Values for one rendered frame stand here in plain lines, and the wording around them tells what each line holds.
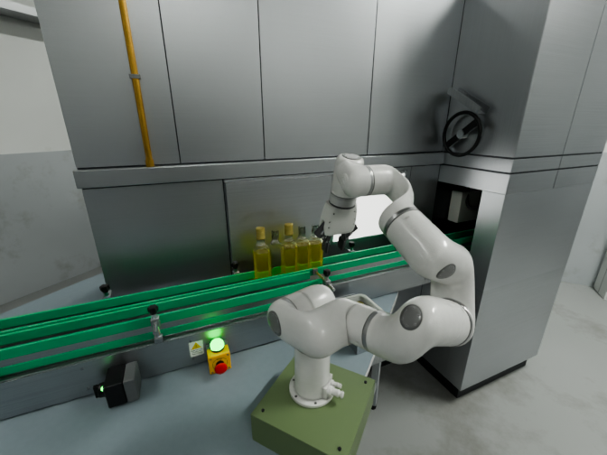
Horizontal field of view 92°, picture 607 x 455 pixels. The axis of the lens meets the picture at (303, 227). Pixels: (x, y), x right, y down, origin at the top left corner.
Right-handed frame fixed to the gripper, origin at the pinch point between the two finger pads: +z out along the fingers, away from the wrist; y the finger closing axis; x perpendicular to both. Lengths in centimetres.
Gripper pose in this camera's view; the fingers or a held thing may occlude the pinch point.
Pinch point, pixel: (333, 245)
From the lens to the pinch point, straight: 91.7
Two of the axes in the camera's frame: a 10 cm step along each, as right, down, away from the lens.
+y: -9.2, 1.3, -3.7
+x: 3.8, 5.4, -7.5
